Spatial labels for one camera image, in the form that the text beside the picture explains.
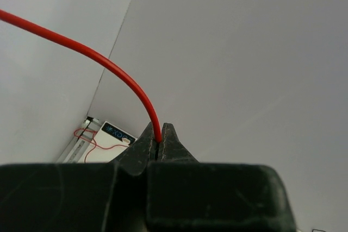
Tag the aluminium rail frame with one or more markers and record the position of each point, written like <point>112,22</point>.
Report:
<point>80,142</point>

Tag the left blue logo sticker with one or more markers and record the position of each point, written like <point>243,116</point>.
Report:
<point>117,133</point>

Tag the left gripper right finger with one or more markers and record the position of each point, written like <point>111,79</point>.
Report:
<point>186,195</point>

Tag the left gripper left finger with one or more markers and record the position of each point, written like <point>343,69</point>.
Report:
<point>103,196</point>

